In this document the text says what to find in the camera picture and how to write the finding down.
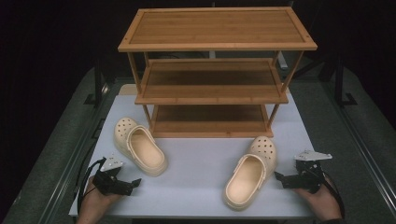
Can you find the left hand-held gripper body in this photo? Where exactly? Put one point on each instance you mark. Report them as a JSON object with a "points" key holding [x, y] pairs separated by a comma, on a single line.
{"points": [[107, 182]]}

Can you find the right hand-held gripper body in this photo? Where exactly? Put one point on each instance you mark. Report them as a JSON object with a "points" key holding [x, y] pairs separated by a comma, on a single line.
{"points": [[308, 177]]}

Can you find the cream clog shoe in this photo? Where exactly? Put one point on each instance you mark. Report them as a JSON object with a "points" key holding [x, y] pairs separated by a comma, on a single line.
{"points": [[246, 183], [146, 152]]}

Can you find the wooden three-tier shoe rack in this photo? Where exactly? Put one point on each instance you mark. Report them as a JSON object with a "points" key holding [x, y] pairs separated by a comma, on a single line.
{"points": [[218, 28]]}

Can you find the person's left hand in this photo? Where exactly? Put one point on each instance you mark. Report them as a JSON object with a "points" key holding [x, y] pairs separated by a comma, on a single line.
{"points": [[93, 203]]}

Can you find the person's right hand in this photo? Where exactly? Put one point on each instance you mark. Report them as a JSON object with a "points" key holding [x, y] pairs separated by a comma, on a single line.
{"points": [[323, 202]]}

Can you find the black metal stand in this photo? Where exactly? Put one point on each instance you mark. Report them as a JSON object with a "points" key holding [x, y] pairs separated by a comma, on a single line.
{"points": [[340, 84], [98, 84]]}

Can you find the metal frame rail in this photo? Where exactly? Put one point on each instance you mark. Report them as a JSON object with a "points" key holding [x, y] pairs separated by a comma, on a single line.
{"points": [[361, 146], [71, 158]]}

